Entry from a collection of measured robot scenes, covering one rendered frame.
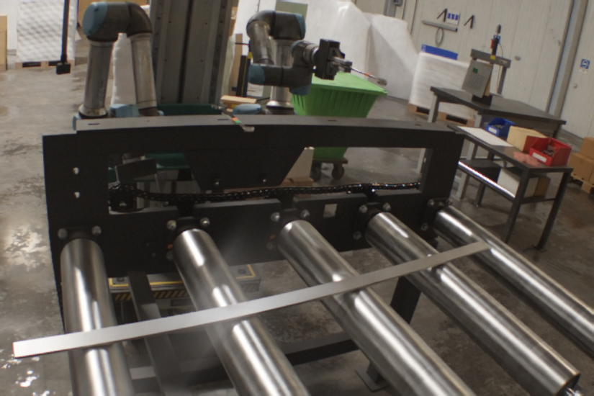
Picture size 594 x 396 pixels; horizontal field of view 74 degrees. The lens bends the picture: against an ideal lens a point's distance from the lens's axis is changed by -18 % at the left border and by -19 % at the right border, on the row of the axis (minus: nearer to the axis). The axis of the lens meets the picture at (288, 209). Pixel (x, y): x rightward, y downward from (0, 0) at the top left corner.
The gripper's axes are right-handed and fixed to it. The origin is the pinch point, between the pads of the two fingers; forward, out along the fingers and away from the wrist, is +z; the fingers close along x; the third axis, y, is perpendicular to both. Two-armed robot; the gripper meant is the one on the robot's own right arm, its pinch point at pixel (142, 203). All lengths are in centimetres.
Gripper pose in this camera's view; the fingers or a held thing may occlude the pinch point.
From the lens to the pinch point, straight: 149.9
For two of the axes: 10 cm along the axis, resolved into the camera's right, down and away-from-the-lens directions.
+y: -4.5, -0.6, 8.9
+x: -8.8, 2.1, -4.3
